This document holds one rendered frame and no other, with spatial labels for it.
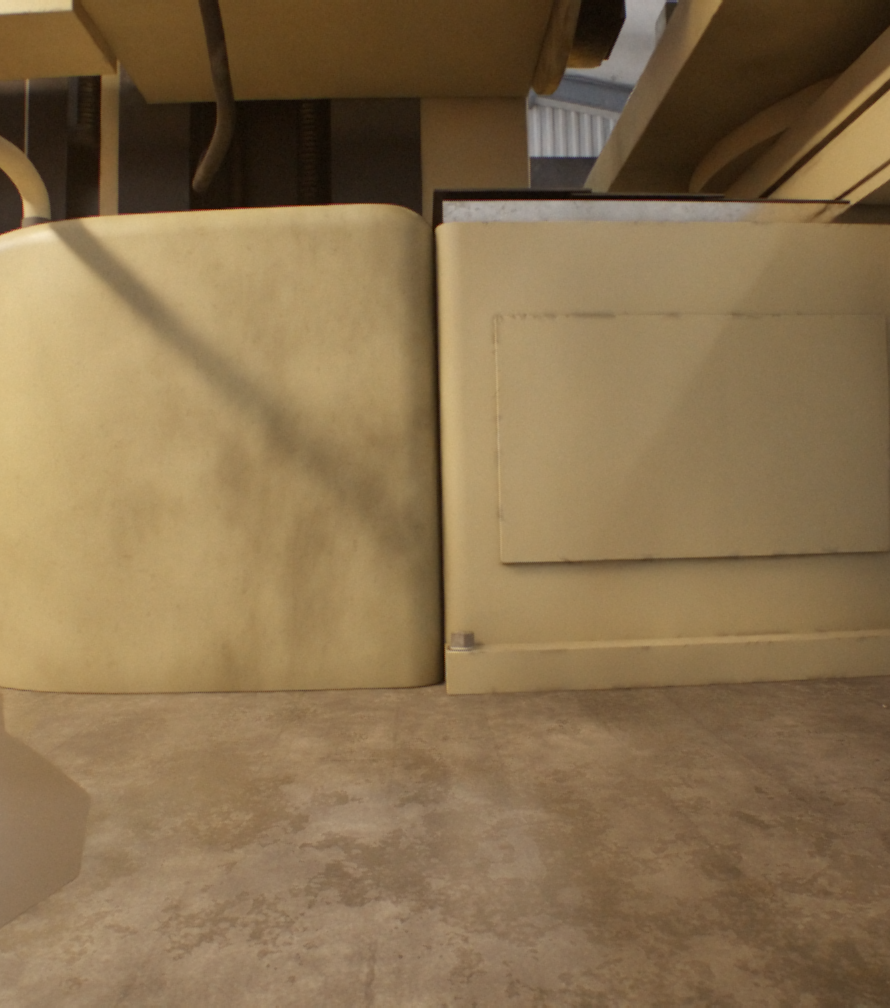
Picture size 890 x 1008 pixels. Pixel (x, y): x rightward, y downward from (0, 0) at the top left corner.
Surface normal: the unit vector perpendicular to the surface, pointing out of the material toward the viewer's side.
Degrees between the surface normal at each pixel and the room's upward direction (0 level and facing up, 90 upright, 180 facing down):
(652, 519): 90
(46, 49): 180
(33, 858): 0
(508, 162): 90
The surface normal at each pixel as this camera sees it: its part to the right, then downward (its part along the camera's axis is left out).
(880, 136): -1.00, 0.02
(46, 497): -0.21, 0.00
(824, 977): -0.02, -1.00
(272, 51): 0.02, 1.00
